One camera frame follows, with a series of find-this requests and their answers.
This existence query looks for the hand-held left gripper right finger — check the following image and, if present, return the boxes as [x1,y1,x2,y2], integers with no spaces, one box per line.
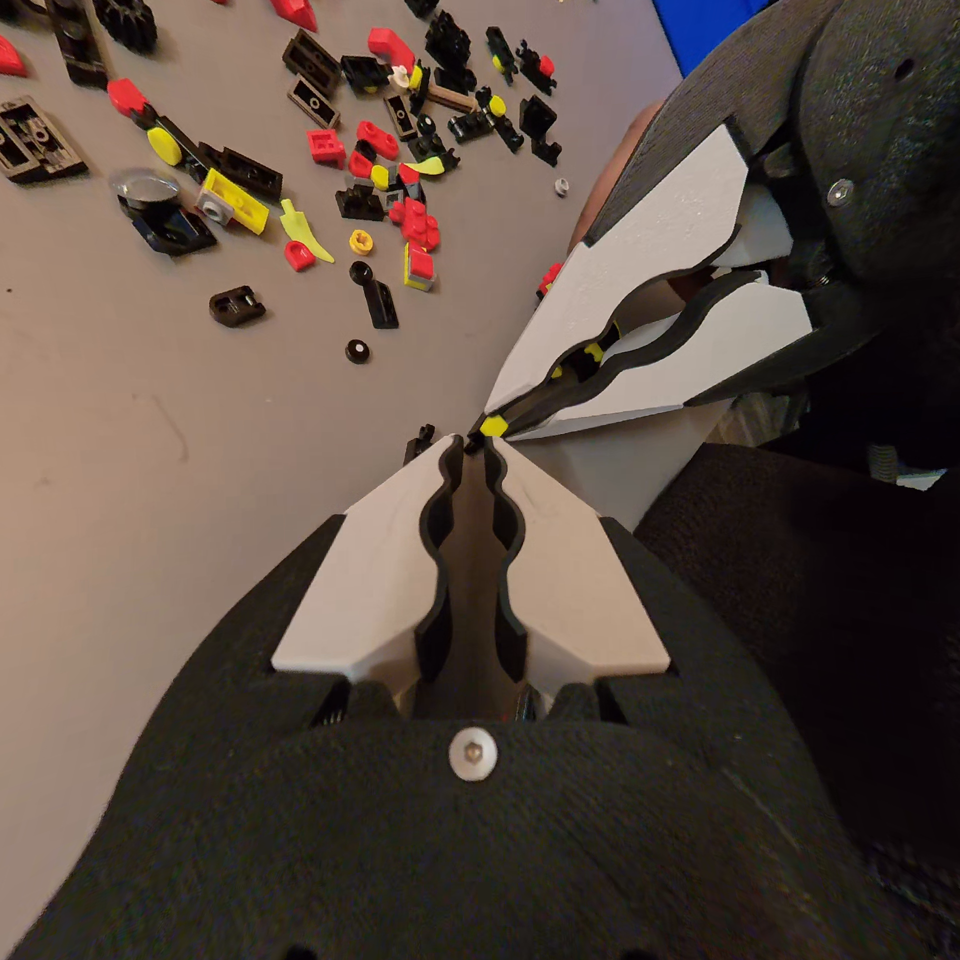
[483,435,672,720]

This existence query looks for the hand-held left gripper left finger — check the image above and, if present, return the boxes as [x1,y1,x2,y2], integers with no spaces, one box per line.
[270,433,464,717]

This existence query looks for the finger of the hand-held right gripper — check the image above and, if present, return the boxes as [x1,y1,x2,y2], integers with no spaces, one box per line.
[504,270,816,444]
[483,122,795,421]

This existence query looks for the partly built lego model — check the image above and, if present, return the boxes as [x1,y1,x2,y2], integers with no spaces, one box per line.
[535,261,625,382]

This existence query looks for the scattered loose lego pieces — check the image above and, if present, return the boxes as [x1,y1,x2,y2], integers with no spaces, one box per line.
[0,0,571,369]

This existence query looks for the person's right hand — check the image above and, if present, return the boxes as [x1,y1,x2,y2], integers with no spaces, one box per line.
[568,101,666,252]

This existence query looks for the blue plastic bin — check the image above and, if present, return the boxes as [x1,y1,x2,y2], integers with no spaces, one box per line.
[651,0,759,78]

